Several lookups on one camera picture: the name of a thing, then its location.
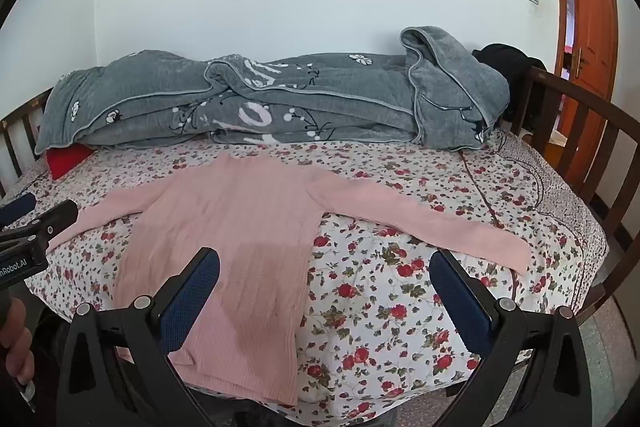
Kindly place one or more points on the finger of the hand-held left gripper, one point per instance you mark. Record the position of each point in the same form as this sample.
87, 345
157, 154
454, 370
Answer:
15, 209
57, 217

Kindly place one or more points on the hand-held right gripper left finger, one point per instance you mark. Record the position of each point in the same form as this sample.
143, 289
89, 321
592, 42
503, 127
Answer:
192, 302

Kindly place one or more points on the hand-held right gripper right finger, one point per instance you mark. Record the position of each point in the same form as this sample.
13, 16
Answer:
460, 307

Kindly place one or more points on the pink knitted sweater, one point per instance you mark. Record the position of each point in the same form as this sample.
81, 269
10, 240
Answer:
225, 232

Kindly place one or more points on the person's left hand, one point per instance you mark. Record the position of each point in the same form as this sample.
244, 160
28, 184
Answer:
17, 342

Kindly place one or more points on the red pillow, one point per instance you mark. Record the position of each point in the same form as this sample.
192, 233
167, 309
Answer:
67, 159

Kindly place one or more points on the floral bed sheet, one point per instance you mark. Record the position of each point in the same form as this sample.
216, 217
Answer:
390, 297

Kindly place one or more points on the wooden bed headboard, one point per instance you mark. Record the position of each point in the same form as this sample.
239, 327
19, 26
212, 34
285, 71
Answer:
20, 127

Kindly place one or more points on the wooden chair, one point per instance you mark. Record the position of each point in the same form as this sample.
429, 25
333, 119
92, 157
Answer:
575, 127

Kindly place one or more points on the grey printed blanket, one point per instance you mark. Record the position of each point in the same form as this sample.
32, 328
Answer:
300, 97

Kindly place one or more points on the black garment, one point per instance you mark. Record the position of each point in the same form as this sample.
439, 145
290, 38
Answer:
505, 57

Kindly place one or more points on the orange wooden door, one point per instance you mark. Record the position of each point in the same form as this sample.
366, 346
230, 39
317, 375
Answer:
595, 57

